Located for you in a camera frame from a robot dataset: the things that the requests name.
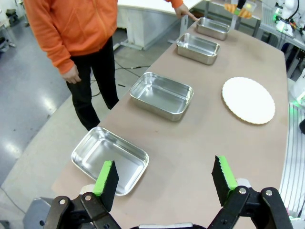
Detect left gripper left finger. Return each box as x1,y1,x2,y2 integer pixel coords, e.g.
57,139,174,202
45,160,120,229

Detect large white table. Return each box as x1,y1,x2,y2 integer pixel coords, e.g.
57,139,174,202
118,0,210,51

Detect orange zip hoodie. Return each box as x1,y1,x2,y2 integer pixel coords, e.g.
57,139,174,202
23,0,184,75

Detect white ribbed frame rail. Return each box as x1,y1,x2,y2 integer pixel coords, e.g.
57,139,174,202
277,102,305,213

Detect black trousers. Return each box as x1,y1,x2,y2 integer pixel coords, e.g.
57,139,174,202
66,35,120,131

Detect grey metal box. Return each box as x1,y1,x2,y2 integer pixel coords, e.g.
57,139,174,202
22,197,58,229

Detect person's left hand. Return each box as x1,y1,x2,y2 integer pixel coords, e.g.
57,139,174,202
174,4,199,21

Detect white scalloped round plate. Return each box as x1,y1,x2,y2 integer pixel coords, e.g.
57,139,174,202
222,76,276,125

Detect rectangular stainless steel container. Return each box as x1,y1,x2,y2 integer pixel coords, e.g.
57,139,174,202
175,33,221,66
129,72,194,122
195,17,231,41

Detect person's right hand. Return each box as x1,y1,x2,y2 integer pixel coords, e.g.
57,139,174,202
62,64,82,84

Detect black floor cable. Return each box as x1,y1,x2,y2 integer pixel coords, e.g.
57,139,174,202
90,59,153,97

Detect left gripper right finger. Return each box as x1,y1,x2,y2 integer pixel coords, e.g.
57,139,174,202
207,155,294,229

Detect steel container, wide rolled rim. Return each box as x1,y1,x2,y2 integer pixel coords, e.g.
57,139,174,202
71,126,150,197

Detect golden brown croissant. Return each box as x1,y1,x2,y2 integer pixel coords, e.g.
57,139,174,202
224,2,253,19

